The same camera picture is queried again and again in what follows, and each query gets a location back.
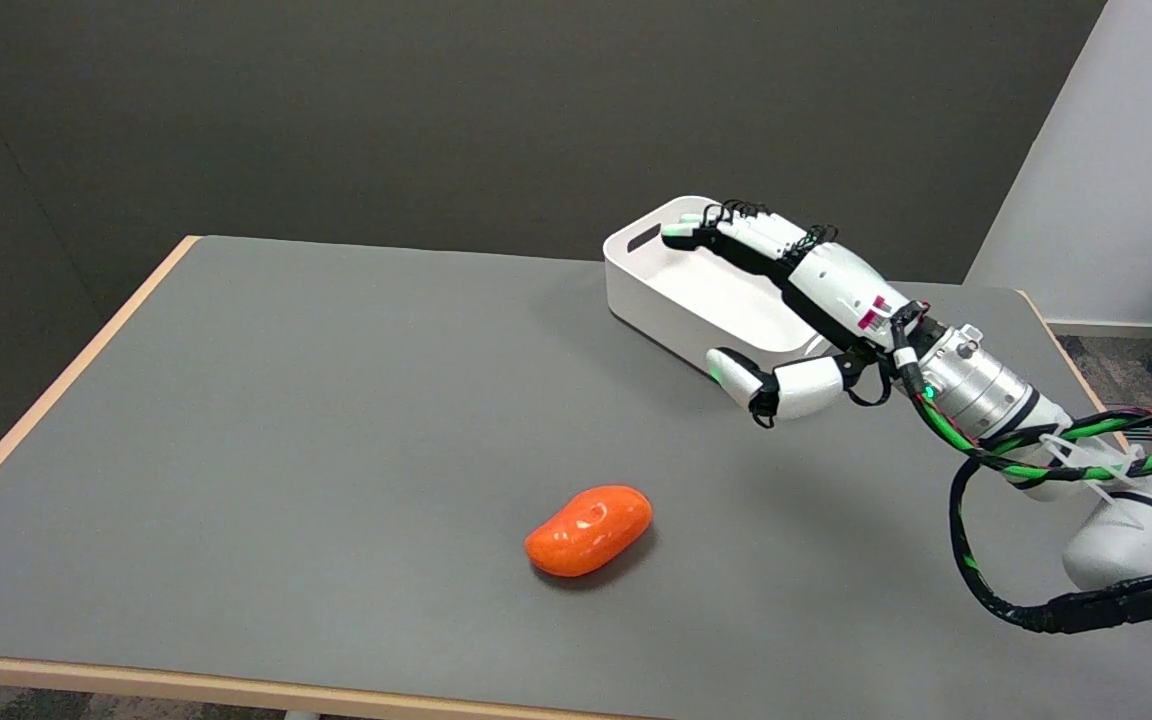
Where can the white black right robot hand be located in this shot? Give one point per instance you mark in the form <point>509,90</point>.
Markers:
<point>836,280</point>

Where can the white plastic storage bin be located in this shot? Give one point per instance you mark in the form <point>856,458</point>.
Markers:
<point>651,300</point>

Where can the orange plastic mango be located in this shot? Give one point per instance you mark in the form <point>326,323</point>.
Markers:
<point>591,530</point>

